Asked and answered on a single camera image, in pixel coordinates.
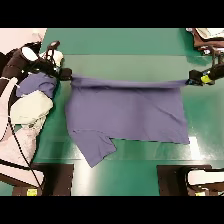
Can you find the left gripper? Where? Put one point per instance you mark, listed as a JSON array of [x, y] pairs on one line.
[[65, 74]]

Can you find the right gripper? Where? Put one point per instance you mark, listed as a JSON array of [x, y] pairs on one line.
[[195, 77]]

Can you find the purple T-shirt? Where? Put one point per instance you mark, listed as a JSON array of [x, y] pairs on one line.
[[126, 110]]

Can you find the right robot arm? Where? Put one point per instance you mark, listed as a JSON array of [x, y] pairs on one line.
[[218, 70]]

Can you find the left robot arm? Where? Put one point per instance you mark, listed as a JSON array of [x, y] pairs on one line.
[[15, 63]]

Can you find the blue garment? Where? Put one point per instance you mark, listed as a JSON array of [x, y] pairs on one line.
[[36, 84]]

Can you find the brown garment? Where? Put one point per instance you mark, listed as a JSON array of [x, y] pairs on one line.
[[204, 42]]

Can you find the cream garment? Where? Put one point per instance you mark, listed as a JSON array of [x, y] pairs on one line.
[[31, 107]]

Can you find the white garment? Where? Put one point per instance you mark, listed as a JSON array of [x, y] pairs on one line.
[[211, 32]]

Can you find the pale pink garment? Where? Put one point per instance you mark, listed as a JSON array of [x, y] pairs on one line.
[[20, 145], [20, 38]]

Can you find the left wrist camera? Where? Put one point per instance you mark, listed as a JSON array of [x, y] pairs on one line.
[[53, 45]]

